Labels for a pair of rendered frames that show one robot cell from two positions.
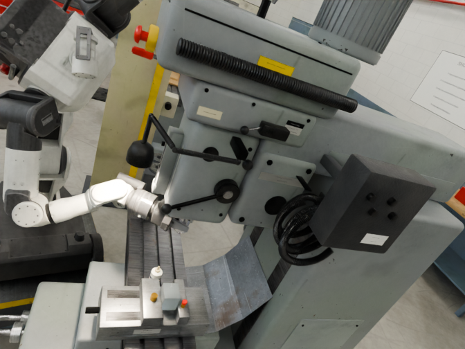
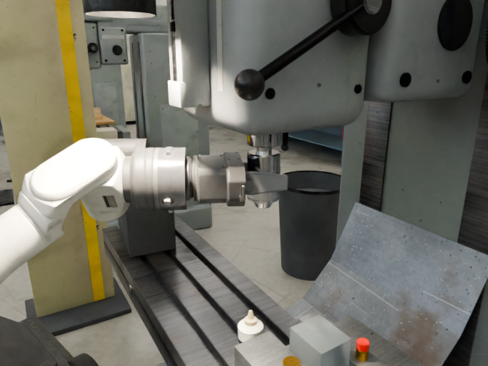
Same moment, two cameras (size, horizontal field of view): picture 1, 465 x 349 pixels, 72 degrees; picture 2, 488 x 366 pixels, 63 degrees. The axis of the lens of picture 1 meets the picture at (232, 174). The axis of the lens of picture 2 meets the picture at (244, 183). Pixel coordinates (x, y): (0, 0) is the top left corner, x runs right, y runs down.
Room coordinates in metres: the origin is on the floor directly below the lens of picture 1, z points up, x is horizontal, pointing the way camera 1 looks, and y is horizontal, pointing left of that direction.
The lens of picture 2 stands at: (0.31, 0.17, 1.40)
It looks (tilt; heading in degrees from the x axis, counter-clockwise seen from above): 18 degrees down; 355
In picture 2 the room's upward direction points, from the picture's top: straight up
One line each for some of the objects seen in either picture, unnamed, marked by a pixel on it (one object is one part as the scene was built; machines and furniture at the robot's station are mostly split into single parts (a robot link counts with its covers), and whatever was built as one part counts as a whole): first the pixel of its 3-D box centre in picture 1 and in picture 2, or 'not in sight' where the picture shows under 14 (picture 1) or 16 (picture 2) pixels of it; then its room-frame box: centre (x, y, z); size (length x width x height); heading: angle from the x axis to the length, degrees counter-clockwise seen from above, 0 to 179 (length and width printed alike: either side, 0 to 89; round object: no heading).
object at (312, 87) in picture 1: (275, 79); not in sight; (0.75, 0.00, 1.79); 0.45 x 0.04 x 0.04; 115
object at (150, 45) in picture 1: (151, 38); not in sight; (0.77, 0.30, 1.76); 0.06 x 0.02 x 0.06; 25
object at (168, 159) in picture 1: (167, 161); (186, 13); (0.82, 0.19, 1.45); 0.04 x 0.04 x 0.21; 25
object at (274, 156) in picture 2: not in sight; (263, 155); (0.86, 0.09, 1.26); 0.05 x 0.05 x 0.01
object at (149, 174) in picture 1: (154, 179); (142, 203); (1.36, 0.35, 1.01); 0.22 x 0.12 x 0.20; 18
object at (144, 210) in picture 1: (157, 210); (200, 179); (0.86, 0.18, 1.23); 0.13 x 0.12 x 0.10; 0
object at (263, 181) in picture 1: (261, 174); (375, 6); (0.95, -0.09, 1.47); 0.24 x 0.19 x 0.26; 25
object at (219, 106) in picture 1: (243, 102); not in sight; (0.88, 0.05, 1.68); 0.34 x 0.24 x 0.10; 115
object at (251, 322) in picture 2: (155, 276); (250, 340); (0.84, 0.11, 0.97); 0.04 x 0.04 x 0.11
